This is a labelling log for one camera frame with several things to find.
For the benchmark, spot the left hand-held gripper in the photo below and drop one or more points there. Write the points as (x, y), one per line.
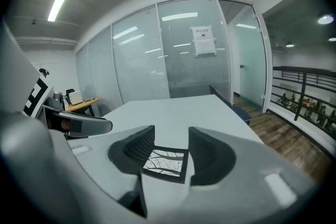
(23, 152)

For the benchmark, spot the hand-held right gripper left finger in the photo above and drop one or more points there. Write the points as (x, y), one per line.
(126, 149)

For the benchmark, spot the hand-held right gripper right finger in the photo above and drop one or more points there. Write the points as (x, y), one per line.
(236, 178)

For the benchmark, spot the black-framed patterned square tile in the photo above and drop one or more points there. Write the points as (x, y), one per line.
(164, 160)

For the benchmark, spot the round wooden table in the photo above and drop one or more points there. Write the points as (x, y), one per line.
(84, 103)

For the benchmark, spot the white box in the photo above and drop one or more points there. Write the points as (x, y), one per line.
(75, 97)

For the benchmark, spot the blue chair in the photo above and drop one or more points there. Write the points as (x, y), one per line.
(223, 98)

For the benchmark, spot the black metal railing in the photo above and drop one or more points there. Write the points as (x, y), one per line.
(303, 91)

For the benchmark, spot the frosted glass door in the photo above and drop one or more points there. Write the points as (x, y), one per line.
(249, 60)

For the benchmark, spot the long ceiling light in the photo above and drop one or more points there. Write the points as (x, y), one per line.
(60, 1)

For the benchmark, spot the white paper notice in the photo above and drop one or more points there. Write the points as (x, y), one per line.
(203, 40)

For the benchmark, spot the round ceiling lamp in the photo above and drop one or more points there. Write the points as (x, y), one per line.
(325, 19)
(289, 44)
(332, 39)

